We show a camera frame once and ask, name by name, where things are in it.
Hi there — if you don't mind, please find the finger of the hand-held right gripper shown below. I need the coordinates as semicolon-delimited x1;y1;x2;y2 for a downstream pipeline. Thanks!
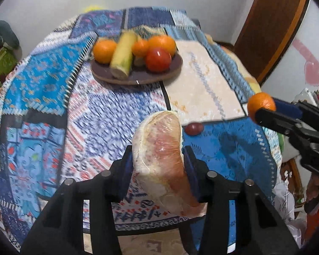
272;98;319;132
255;107;319;145

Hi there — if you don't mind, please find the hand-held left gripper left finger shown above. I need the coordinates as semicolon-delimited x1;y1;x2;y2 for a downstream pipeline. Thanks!
20;145;135;255

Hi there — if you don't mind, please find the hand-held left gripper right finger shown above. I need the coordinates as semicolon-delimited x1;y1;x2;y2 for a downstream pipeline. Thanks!
182;146;301;255

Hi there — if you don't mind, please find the small tangerine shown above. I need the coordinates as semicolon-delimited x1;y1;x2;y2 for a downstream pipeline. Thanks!
247;92;277;120
131;39;150;57

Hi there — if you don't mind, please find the pomelo segment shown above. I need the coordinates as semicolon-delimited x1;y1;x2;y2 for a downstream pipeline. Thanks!
132;111;209;217

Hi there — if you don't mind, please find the dark purple plate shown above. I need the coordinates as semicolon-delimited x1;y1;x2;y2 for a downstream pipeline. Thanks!
90;52;183;86

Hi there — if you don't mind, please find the red tomato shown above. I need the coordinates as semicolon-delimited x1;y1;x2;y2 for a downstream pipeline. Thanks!
145;48;172;72

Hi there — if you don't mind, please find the large orange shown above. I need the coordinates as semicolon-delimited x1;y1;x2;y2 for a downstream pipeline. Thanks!
93;40;118;64
148;35;176;58

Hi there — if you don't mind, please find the person's right forearm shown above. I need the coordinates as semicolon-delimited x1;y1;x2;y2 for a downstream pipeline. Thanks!
303;204;319;246

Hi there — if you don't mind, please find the person's right hand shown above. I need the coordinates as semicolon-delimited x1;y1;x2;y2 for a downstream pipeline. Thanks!
306;175;319;205

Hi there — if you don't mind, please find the white plastic bag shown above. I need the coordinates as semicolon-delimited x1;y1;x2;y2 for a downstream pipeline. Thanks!
273;180;307;220

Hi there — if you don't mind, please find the blue patchwork tablecloth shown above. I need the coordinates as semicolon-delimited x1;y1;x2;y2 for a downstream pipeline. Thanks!
0;7;283;255

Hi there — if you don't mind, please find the brown wooden door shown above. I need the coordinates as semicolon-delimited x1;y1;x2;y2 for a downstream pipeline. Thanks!
233;0;310;85

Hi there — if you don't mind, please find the yellow chair back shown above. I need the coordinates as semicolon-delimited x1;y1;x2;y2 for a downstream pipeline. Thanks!
82;4;107;13

